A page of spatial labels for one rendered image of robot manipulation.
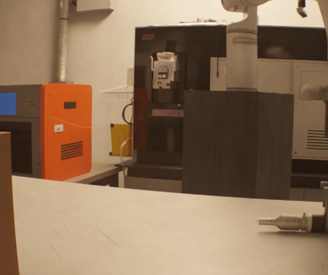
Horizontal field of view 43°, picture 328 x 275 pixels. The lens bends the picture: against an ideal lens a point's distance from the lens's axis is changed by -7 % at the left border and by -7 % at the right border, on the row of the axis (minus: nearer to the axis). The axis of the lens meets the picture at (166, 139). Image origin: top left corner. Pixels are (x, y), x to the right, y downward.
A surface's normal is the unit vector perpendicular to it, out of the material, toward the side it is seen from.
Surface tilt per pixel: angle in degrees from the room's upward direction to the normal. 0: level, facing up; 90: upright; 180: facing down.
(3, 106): 90
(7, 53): 90
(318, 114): 90
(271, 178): 90
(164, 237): 0
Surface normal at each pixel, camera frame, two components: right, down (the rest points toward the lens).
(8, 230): 0.98, 0.04
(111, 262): 0.02, -0.99
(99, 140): -0.31, 0.08
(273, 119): 0.78, 0.07
